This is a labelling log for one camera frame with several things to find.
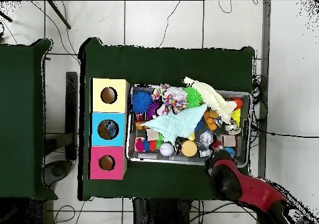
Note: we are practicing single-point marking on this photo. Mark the mint green cloth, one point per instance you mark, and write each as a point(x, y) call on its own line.
point(172, 124)

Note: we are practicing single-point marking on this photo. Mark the purple spiky ball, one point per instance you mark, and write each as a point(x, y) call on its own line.
point(152, 111)

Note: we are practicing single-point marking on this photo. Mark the wooden box with three holes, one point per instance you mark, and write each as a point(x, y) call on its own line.
point(119, 154)

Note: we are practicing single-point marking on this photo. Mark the orange bear toy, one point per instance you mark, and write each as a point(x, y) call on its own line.
point(210, 119)

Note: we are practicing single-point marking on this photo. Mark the blue spiky ball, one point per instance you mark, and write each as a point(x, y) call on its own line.
point(142, 101)

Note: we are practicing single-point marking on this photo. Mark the small blue globe ball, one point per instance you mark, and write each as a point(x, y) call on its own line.
point(230, 151)

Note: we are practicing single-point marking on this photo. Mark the small red ball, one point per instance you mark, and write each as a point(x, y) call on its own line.
point(238, 102)

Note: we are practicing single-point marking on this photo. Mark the small wooden cube block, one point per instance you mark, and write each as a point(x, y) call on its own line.
point(229, 140)

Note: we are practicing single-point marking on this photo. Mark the green spiky ball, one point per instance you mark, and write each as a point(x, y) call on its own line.
point(194, 97)

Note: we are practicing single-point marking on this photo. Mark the side table with green cloth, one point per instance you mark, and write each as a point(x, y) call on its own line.
point(32, 134)

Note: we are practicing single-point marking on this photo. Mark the shallow clear mesh bin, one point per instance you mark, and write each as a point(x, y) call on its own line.
point(130, 154)

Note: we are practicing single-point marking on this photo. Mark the pale yellow cloth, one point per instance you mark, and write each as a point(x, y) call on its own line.
point(209, 98)

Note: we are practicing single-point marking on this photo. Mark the round silver tin can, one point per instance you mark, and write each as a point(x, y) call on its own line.
point(233, 129)

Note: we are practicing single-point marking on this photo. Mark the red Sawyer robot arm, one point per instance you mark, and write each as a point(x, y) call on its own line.
point(244, 184)

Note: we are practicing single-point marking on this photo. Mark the tan round bun toy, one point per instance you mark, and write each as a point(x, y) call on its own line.
point(189, 148)

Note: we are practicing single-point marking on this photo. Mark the colourful patterned cloth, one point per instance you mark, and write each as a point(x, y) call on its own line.
point(157, 91)
point(174, 100)

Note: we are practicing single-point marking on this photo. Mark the pale pink ball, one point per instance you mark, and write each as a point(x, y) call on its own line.
point(166, 149)

